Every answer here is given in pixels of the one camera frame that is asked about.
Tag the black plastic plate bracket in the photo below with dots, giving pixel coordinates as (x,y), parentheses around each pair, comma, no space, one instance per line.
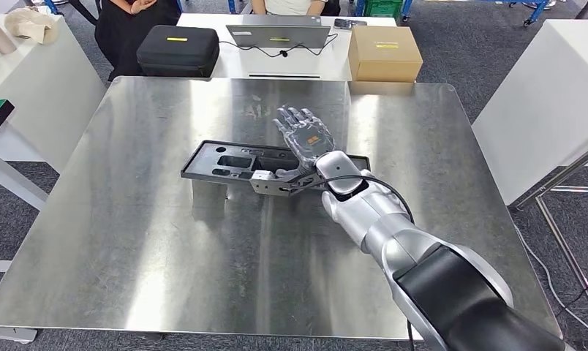
(202,162)

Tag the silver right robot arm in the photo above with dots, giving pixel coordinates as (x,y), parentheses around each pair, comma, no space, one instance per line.
(371,213)

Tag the stainless steel workbench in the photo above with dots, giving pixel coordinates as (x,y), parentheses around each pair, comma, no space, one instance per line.
(153,252)

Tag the grey laptop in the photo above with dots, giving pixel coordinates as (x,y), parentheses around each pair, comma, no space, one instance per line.
(279,35)

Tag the tan cardboard box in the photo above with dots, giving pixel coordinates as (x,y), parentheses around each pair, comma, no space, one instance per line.
(383,55)

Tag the person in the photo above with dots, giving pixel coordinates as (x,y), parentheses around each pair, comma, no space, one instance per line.
(289,6)
(124,34)

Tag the black hard carrying case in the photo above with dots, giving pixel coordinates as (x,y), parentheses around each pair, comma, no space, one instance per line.
(177,51)

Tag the green plastic crate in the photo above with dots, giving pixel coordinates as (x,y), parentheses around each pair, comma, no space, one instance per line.
(382,8)

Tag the white cabinet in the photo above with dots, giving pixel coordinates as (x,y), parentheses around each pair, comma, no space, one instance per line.
(541,97)

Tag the white side table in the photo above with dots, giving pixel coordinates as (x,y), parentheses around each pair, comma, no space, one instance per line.
(47,97)

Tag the beige crumpled cloth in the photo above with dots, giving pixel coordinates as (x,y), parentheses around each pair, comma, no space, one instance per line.
(32,26)

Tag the grey metal frame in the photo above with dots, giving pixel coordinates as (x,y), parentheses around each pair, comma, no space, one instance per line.
(560,227)

